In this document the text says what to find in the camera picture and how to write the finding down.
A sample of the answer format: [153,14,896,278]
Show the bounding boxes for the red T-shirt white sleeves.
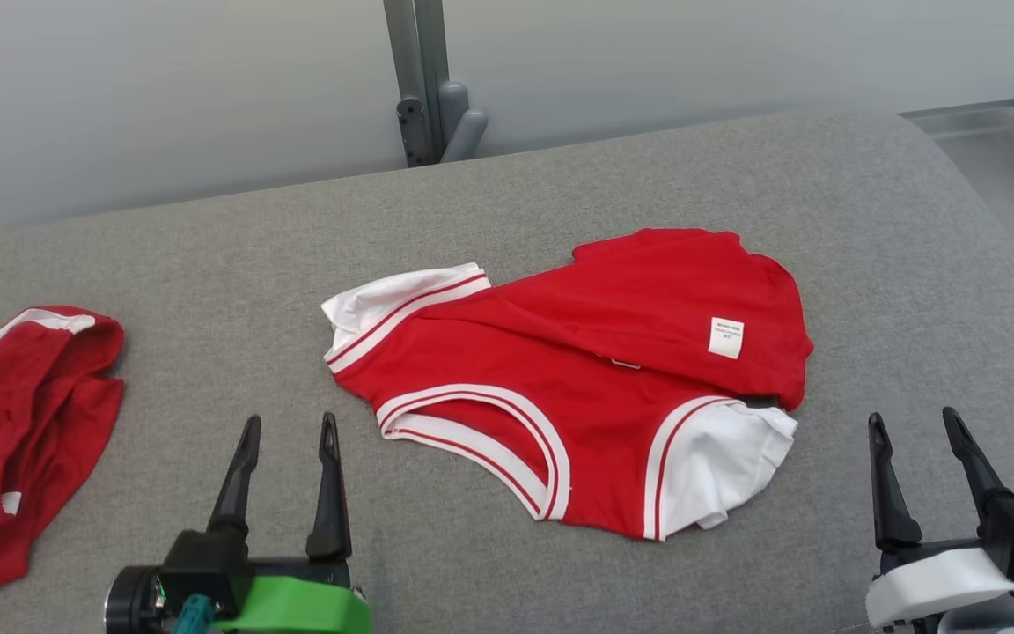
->
[321,227,816,542]

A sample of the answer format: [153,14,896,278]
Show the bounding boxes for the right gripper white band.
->
[865,406,1014,629]

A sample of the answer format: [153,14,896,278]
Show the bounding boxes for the grey metal post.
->
[382,0,452,168]

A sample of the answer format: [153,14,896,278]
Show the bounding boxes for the grey fabric sofa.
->
[0,110,1014,634]

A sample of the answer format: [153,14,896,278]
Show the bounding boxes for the red shorts white stripes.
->
[0,306,126,606]

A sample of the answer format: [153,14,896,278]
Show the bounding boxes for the grey metal floor rail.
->
[899,99,1014,135]

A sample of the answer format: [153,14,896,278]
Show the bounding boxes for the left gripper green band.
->
[159,411,374,634]

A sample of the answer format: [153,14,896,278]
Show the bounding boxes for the grey cylindrical hinge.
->
[437,79,489,165]

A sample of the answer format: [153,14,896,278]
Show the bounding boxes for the teal left cable connector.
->
[171,593,214,634]

